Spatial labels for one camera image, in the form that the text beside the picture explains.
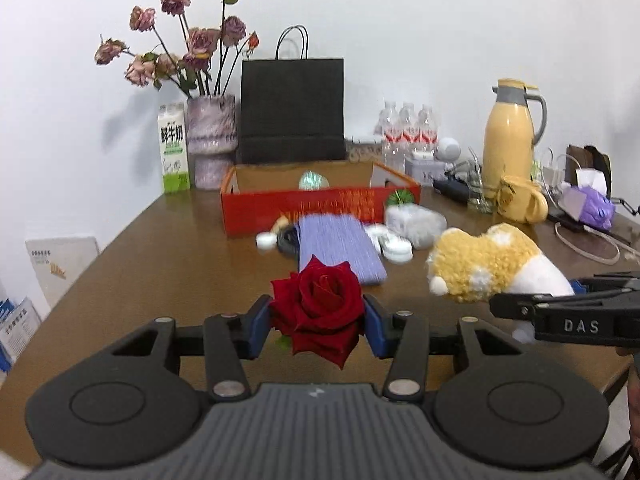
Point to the clear glass cup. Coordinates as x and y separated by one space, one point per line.
480 195

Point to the red rose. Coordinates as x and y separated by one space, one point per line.
320 300

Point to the red cardboard box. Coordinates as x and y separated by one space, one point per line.
300 207

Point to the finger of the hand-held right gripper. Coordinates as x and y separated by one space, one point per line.
607 282
510 305

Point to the yellow thermos jug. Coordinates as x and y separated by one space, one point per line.
507 135

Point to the purple marbled vase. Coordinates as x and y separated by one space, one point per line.
212 135

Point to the black paper bag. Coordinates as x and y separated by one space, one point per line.
292 110

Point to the person's right forearm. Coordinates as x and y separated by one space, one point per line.
636 410

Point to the purple plastic bag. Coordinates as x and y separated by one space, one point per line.
592 210

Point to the black flat device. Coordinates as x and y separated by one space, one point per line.
562 220

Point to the white booklet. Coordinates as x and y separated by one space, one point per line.
60 270

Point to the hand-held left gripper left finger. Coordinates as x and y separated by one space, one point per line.
260 327

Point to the beige block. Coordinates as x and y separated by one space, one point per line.
283 223

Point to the yellow mug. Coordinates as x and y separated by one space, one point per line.
522 202

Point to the clear water bottle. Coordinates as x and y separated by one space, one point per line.
391 130
428 127
408 127

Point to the brown tissue box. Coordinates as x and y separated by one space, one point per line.
592 170

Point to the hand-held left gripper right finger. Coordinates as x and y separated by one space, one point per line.
375 332

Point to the wooden desktop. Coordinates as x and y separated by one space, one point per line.
150 270

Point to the blue white box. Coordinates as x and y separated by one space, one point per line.
17 332

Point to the white tissue packet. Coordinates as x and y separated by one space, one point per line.
417 225

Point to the yellow white plush toy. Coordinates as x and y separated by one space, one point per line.
480 265

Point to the dried pink rose bouquet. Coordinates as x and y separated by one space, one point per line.
200 42

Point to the purple striped cloth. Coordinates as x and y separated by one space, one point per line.
335 245

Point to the white earbud case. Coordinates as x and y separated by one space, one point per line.
423 155

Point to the patterned beige box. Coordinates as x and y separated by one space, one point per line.
362 150

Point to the green white milk carton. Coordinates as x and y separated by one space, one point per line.
174 150

